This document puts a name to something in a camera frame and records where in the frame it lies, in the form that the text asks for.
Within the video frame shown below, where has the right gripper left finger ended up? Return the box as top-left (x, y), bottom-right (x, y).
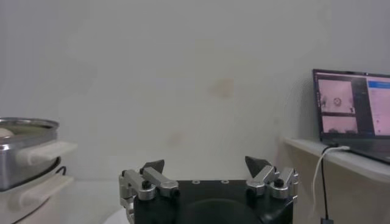
top-left (118, 159), bottom-right (180, 201)

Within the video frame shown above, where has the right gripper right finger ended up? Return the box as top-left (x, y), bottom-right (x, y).
top-left (245, 155), bottom-right (299, 200)

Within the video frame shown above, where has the stainless steel steamer basket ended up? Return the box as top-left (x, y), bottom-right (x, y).
top-left (0, 117), bottom-right (79, 192)

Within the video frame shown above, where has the white side table with label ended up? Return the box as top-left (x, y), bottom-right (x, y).
top-left (282, 136), bottom-right (390, 224)

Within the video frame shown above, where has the white laptop cable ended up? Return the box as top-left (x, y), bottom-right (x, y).
top-left (310, 145), bottom-right (352, 220)

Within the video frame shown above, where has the black cable with adapter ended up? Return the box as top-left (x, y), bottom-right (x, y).
top-left (319, 145), bottom-right (339, 224)

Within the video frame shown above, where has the black laptop with white cable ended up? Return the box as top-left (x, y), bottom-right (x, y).
top-left (311, 68), bottom-right (390, 166)

